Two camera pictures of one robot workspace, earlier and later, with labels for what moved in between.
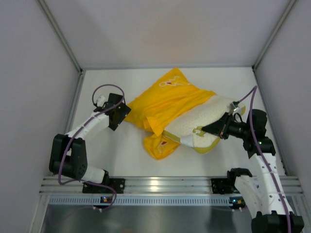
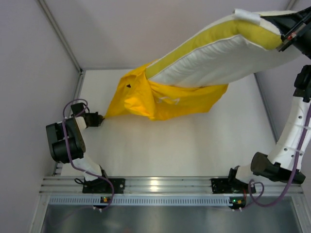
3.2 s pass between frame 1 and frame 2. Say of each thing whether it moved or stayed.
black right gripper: moved
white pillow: moved
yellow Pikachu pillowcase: moved
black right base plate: stayed
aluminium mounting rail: stayed
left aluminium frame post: stayed
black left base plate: stayed
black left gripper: moved
